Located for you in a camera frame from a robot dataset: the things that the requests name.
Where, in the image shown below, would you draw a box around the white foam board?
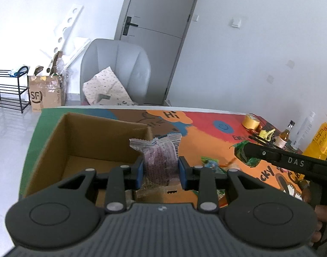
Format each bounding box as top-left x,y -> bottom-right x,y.
63,37 -> 92,67

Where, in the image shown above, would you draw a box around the small glass bottle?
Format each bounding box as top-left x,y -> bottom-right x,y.
276,120 -> 296,148

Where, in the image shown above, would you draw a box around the yellow tape roll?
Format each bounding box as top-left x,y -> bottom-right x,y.
242,114 -> 260,129

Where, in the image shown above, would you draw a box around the colourful cartoon table mat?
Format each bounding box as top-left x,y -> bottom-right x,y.
19,106 -> 314,209

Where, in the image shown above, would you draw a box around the yellow-green clip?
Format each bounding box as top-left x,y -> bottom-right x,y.
258,129 -> 276,141

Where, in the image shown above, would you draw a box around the clear plastic wrap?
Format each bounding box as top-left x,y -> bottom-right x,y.
55,59 -> 73,78

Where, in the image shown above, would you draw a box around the yellow plastic container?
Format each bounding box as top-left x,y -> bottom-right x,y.
303,122 -> 327,161

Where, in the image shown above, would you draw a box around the clear plastic bottle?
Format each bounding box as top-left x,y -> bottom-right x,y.
291,112 -> 316,150

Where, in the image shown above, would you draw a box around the green snack packet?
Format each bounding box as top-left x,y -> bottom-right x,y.
230,140 -> 262,167

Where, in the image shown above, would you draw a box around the black shoe rack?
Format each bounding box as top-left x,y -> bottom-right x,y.
0,66 -> 30,114

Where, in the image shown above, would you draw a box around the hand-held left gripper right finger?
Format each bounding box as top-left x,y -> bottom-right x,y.
178,156 -> 260,214

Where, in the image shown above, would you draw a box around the printed shipping cardboard box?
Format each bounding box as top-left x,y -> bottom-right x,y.
28,73 -> 67,112

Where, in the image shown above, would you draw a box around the grey chair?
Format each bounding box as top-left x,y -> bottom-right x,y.
80,39 -> 152,106

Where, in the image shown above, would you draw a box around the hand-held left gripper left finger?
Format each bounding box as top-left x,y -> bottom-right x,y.
56,157 -> 145,214

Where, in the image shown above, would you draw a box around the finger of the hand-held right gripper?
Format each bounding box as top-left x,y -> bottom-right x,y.
245,142 -> 283,164

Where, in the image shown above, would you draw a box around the purple snack packet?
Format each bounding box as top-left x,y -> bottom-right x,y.
129,134 -> 182,186

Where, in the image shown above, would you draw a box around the black metal stand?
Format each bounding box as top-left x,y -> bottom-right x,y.
248,135 -> 303,155

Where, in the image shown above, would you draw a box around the white board with holes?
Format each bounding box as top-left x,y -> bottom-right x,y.
52,4 -> 84,52

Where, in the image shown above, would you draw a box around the black door handle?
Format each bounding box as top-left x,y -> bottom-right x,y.
122,16 -> 139,35

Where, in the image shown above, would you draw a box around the blue cloth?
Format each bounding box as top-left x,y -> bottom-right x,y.
8,67 -> 26,77

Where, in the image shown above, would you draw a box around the grey door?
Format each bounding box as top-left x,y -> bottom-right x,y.
114,0 -> 204,106

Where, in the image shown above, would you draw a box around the blue snack packet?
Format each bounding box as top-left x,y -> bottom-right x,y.
201,157 -> 226,199

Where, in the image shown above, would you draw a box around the person's right hand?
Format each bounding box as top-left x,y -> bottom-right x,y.
312,205 -> 327,249

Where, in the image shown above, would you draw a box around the dotted white cushion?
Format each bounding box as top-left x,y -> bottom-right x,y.
83,66 -> 139,106

